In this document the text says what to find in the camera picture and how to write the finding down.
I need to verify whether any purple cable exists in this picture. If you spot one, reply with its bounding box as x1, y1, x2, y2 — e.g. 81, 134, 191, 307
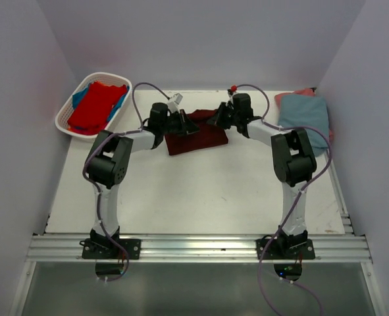
82, 82, 170, 283
235, 83, 333, 316

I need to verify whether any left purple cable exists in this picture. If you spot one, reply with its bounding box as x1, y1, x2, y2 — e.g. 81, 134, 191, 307
82, 82, 170, 283

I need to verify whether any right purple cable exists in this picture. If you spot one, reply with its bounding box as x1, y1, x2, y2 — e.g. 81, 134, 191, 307
235, 83, 333, 316

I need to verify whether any folded grey-blue t shirt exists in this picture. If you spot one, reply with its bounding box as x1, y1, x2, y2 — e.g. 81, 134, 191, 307
278, 93, 330, 139

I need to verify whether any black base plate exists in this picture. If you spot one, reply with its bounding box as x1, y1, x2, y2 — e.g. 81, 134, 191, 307
255, 236, 316, 261
79, 238, 141, 260

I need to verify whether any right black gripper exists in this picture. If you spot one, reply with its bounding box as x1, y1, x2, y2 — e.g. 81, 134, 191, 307
207, 102, 240, 130

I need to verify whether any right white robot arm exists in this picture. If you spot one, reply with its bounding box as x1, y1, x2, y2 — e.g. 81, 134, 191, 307
207, 90, 317, 260

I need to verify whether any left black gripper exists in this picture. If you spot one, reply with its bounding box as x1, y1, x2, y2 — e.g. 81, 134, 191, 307
161, 109, 199, 136

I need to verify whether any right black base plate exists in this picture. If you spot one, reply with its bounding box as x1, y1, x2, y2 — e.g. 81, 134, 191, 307
255, 236, 316, 261

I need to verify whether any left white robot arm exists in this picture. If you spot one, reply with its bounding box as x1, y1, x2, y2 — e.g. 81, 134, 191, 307
80, 103, 200, 259

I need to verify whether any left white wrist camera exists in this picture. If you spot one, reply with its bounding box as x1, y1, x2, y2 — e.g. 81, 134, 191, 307
167, 93, 183, 113

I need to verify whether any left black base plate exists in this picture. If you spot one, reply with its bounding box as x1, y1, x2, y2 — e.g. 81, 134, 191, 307
79, 238, 141, 260

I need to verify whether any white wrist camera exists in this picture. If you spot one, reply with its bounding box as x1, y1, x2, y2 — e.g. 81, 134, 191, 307
227, 85, 238, 103
167, 93, 183, 113

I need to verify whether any folded pink t shirt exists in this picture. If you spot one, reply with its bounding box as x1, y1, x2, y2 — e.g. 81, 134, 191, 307
274, 87, 334, 141

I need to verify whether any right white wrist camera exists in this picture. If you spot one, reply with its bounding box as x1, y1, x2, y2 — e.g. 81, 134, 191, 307
227, 85, 238, 103

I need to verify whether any blue t shirt in basket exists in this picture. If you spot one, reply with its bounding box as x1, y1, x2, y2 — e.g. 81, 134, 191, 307
71, 86, 131, 123

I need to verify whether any bright red t shirt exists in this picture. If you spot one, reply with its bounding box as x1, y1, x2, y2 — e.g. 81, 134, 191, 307
66, 81, 128, 135

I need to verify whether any aluminium mounting rail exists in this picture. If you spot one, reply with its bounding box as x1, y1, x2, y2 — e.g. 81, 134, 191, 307
26, 234, 372, 263

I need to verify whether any dark maroon t shirt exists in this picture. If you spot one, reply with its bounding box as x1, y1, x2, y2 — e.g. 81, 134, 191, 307
165, 109, 228, 156

